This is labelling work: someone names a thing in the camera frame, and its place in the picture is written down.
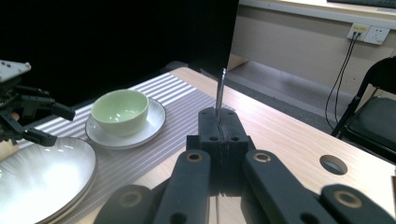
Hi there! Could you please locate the black power cable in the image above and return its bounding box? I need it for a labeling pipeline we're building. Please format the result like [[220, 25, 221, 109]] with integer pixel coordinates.
[[324, 31, 357, 123], [333, 31, 360, 125]]

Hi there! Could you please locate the metal spoon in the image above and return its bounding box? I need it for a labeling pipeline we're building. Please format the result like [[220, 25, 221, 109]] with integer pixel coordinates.
[[214, 67, 228, 119]]

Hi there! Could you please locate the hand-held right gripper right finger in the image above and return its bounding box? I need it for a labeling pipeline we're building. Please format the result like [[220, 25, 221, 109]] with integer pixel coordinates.
[[222, 108, 257, 198]]

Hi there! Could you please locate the pale green bowl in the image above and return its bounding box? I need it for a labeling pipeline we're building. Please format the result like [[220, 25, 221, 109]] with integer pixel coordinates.
[[91, 89, 149, 137]]

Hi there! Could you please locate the black folding chair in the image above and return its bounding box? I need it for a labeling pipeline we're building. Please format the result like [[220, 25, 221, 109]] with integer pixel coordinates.
[[330, 55, 396, 164]]

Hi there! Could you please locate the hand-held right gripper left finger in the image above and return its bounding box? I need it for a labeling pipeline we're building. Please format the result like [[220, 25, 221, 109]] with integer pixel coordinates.
[[186, 106, 226, 198]]

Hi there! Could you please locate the grey striped placemat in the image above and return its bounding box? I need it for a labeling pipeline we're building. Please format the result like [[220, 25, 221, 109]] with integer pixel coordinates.
[[15, 72, 234, 224]]

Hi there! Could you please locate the white wall socket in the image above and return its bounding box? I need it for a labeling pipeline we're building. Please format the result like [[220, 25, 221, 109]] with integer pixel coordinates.
[[346, 22, 391, 47]]

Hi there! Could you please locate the white ribbed plate dark rim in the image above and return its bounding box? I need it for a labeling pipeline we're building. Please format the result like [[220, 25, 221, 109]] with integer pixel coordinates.
[[84, 96, 167, 151], [0, 136, 98, 224]]

